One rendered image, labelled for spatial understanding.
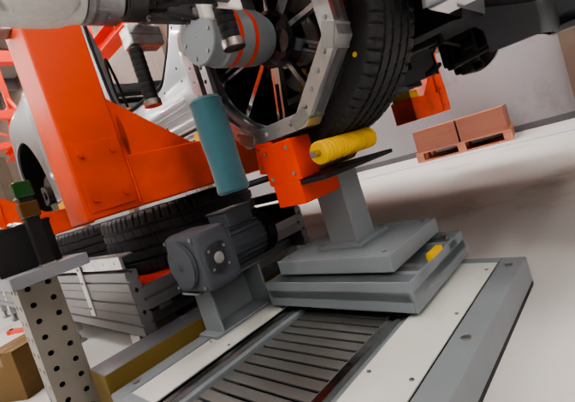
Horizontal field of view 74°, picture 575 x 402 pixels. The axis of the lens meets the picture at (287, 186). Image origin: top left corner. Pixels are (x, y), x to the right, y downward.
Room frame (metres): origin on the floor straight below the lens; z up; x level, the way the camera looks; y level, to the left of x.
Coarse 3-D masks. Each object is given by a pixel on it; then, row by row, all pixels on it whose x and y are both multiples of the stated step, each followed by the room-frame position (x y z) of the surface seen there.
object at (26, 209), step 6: (18, 204) 0.90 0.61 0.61; (24, 204) 0.90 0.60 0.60; (30, 204) 0.91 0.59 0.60; (36, 204) 0.92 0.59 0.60; (18, 210) 0.91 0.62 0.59; (24, 210) 0.90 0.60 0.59; (30, 210) 0.91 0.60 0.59; (36, 210) 0.92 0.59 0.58; (24, 216) 0.90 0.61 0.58; (30, 216) 0.91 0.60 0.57
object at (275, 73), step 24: (264, 0) 1.07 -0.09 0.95; (288, 0) 1.02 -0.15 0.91; (288, 24) 1.03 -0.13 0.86; (288, 48) 1.05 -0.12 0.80; (312, 48) 1.01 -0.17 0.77; (216, 72) 1.23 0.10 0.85; (240, 72) 1.19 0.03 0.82; (264, 72) 1.13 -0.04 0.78; (240, 96) 1.26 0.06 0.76; (264, 96) 1.33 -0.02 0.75; (264, 120) 1.19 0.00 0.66
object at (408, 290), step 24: (432, 240) 1.08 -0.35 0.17; (456, 240) 1.07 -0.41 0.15; (408, 264) 0.93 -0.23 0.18; (432, 264) 0.94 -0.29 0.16; (456, 264) 1.04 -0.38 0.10; (288, 288) 1.13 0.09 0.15; (312, 288) 1.06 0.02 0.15; (336, 288) 1.00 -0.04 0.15; (360, 288) 0.94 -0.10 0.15; (384, 288) 0.90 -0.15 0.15; (408, 288) 0.85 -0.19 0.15; (432, 288) 0.91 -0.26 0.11; (408, 312) 0.86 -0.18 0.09
